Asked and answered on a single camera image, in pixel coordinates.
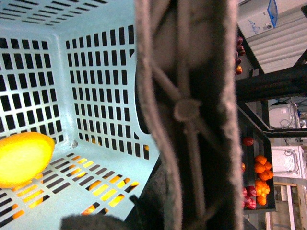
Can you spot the dark felt left gripper finger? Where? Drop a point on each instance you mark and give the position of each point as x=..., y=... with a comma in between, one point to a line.
x=147, y=214

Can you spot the yellow mango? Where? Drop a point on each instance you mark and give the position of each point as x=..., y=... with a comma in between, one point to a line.
x=23, y=156

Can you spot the light blue plastic basket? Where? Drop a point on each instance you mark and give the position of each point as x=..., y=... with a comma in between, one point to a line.
x=67, y=70

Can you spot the brown basket handle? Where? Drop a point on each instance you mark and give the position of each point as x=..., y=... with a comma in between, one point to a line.
x=186, y=88

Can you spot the pile of oranges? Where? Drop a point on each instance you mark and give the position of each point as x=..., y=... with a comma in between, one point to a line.
x=263, y=169

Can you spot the white washing machine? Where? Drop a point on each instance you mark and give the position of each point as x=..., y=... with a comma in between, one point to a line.
x=289, y=162

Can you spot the black fruit display shelf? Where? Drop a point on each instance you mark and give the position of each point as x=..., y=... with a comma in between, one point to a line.
x=271, y=96

